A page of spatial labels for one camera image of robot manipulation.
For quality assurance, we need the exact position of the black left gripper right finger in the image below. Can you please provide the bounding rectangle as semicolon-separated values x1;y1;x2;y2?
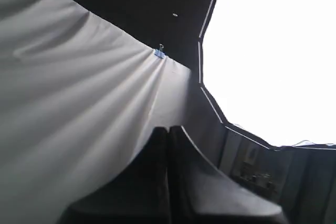
169;126;288;223

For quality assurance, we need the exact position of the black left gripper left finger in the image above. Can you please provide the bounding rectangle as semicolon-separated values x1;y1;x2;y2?
59;127;170;223

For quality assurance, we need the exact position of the grey backdrop cloth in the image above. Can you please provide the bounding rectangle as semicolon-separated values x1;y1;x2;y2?
0;0;226;224

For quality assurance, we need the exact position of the blue binder clip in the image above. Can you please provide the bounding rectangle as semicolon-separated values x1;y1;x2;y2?
154;44;165;59

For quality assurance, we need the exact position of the white octagonal softbox light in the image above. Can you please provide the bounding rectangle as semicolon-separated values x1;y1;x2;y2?
203;0;335;147

